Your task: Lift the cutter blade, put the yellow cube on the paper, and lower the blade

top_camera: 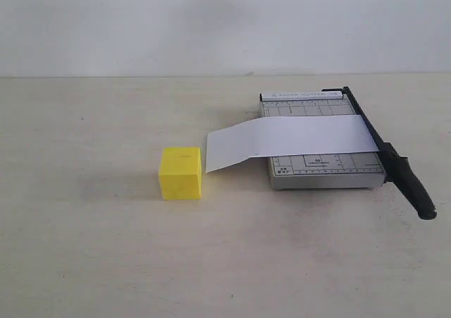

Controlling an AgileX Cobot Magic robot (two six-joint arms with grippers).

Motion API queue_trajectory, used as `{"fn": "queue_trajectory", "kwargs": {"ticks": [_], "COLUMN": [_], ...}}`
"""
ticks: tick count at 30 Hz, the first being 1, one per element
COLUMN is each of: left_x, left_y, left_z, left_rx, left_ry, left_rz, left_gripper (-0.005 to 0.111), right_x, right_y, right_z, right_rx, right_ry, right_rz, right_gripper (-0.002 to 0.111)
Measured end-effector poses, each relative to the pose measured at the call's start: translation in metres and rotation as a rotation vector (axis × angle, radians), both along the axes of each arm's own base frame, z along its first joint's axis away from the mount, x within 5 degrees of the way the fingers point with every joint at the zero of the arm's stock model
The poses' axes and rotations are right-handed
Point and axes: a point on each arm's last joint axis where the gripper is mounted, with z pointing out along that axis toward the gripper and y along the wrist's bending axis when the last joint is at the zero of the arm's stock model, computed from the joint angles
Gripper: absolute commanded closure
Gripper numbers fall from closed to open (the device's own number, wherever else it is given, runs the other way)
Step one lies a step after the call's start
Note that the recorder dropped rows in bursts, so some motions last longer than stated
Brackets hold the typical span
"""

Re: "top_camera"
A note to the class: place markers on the white paper strip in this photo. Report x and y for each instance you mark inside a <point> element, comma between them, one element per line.
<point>287,136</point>

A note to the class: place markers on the yellow foam block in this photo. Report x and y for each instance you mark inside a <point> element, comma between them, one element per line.
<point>180,173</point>

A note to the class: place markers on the black cutter blade arm handle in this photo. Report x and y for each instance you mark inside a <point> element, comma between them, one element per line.
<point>397,168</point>

